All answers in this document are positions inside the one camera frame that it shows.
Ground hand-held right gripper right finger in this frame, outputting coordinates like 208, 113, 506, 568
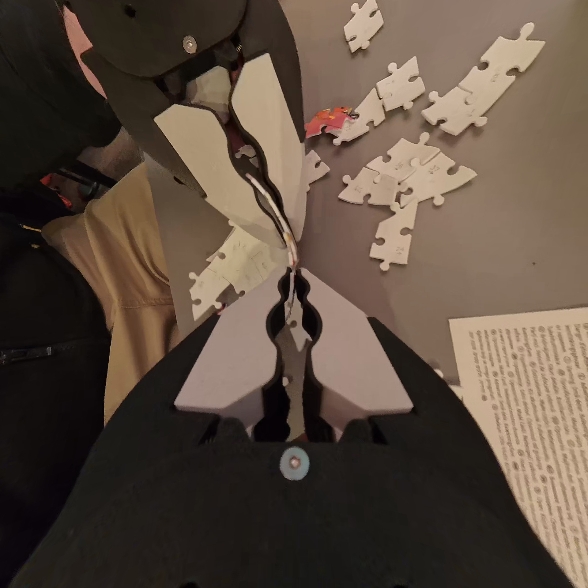
296, 267, 414, 442

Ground white puzzle pieces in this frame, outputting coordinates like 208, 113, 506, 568
301, 0, 546, 273

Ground assembled white puzzle ball section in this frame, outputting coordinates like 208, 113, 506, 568
188, 172, 305, 354

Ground white instruction leaflet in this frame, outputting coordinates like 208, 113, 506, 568
449, 307, 588, 588

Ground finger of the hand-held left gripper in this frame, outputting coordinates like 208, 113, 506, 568
153, 102, 295, 251
228, 52, 308, 243

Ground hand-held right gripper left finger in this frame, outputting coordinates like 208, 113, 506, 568
174, 269, 295, 441

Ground pink red printed puzzle piece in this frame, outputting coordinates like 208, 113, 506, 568
304, 107, 354, 138

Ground person's beige trousers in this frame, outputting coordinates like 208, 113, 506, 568
41, 163, 182, 425

